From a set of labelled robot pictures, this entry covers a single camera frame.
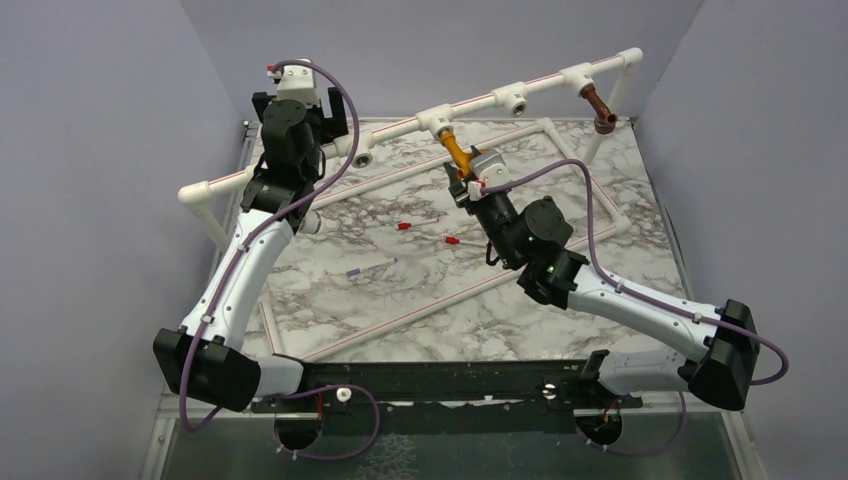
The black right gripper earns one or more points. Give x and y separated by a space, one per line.
459 189

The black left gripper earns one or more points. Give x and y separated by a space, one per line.
335 127

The orange water faucet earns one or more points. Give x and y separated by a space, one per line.
460 157

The white PVC pipe frame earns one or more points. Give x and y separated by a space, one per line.
197 198

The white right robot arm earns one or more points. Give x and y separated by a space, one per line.
711 351

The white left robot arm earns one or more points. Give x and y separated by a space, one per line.
203 358

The brown water faucet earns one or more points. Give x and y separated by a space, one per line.
605 119

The red capped white stick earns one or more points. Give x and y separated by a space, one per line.
408 225

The purple capped white stick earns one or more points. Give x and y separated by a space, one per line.
361 270

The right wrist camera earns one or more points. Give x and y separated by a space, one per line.
488 170

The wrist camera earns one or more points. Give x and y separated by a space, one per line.
488 170
296 83

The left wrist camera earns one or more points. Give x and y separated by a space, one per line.
296 83

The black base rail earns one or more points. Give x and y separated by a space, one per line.
434 398

